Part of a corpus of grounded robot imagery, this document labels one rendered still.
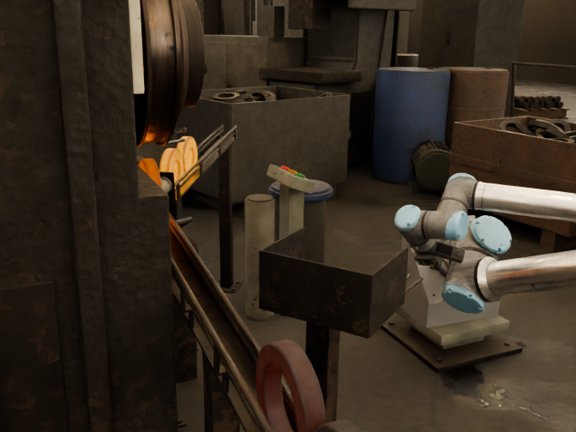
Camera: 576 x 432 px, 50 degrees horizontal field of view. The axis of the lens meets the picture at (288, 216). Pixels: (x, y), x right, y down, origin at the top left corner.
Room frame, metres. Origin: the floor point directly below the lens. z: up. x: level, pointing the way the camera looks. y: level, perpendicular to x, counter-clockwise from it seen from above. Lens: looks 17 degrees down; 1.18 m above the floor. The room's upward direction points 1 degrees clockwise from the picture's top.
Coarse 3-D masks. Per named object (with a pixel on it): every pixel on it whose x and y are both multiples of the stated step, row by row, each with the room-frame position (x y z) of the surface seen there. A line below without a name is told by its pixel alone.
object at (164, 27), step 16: (160, 0) 1.43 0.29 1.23; (160, 16) 1.41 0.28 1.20; (176, 16) 1.42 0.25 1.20; (160, 32) 1.40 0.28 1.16; (176, 32) 1.41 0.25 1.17; (160, 48) 1.40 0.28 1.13; (176, 48) 1.40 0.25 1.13; (160, 64) 1.40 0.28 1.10; (176, 64) 1.41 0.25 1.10; (160, 80) 1.40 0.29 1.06; (176, 80) 1.41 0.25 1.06; (160, 96) 1.41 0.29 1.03; (176, 96) 1.42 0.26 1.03; (160, 112) 1.44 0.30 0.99; (176, 112) 1.44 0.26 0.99; (160, 128) 1.47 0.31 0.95; (160, 144) 1.57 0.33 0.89
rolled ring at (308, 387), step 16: (272, 352) 0.80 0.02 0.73; (288, 352) 0.77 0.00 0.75; (304, 352) 0.77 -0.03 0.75; (256, 368) 0.85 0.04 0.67; (272, 368) 0.82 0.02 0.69; (288, 368) 0.75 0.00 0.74; (304, 368) 0.74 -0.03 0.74; (256, 384) 0.85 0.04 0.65; (272, 384) 0.83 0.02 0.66; (288, 384) 0.74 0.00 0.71; (304, 384) 0.72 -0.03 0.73; (272, 400) 0.83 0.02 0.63; (304, 400) 0.71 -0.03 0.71; (320, 400) 0.72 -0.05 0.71; (272, 416) 0.81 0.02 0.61; (304, 416) 0.70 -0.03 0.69; (320, 416) 0.71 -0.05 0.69
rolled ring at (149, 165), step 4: (140, 160) 1.62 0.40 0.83; (144, 160) 1.59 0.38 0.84; (148, 160) 1.59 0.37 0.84; (152, 160) 1.59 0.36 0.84; (140, 164) 1.63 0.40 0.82; (144, 164) 1.57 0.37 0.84; (148, 164) 1.57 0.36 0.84; (152, 164) 1.58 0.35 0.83; (156, 164) 1.58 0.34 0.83; (144, 168) 1.57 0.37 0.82; (148, 168) 1.56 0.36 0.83; (152, 168) 1.56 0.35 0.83; (156, 168) 1.56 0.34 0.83; (148, 172) 1.55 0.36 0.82; (152, 172) 1.55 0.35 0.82; (156, 172) 1.55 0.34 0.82; (152, 176) 1.54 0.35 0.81; (156, 176) 1.55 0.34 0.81; (156, 180) 1.54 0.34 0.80; (160, 180) 1.54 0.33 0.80; (160, 184) 1.54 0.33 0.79
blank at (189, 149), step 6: (180, 138) 2.21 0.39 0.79; (186, 138) 2.20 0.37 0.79; (192, 138) 2.24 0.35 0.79; (180, 144) 2.18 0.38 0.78; (186, 144) 2.18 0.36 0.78; (192, 144) 2.24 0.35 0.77; (180, 150) 2.16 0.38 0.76; (186, 150) 2.17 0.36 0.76; (192, 150) 2.24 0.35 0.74; (186, 156) 2.17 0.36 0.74; (192, 156) 2.25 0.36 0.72; (186, 162) 2.17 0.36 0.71; (192, 162) 2.25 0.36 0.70; (186, 168) 2.17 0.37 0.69
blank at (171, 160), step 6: (168, 150) 2.06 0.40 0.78; (174, 150) 2.06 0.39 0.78; (162, 156) 2.03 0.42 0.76; (168, 156) 2.03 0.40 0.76; (174, 156) 2.06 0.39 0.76; (180, 156) 2.11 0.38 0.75; (162, 162) 2.01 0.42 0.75; (168, 162) 2.01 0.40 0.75; (174, 162) 2.06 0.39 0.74; (180, 162) 2.11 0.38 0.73; (162, 168) 2.00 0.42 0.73; (168, 168) 2.00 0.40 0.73; (174, 168) 2.11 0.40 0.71; (180, 168) 2.11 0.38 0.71; (174, 174) 2.10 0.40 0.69; (180, 174) 2.11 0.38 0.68
